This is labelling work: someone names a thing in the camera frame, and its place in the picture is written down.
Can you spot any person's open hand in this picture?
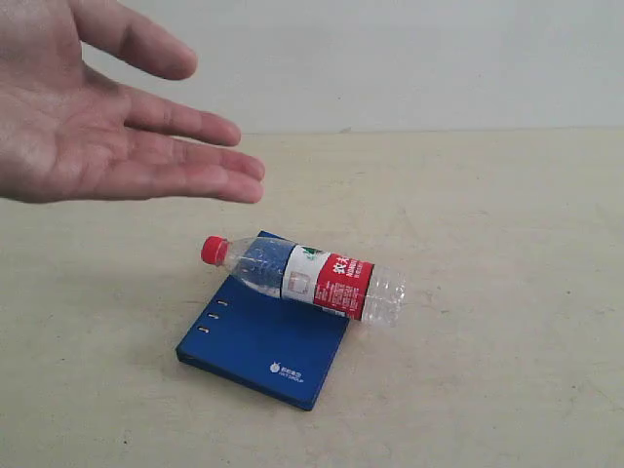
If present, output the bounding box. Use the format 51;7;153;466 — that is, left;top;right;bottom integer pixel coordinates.
1;1;265;204

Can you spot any clear plastic water bottle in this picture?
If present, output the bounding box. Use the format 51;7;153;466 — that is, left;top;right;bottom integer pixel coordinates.
201;236;407;326

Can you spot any blue ring-bound notebook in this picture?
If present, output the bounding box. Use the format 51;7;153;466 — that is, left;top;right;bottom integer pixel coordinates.
175;230;349;412

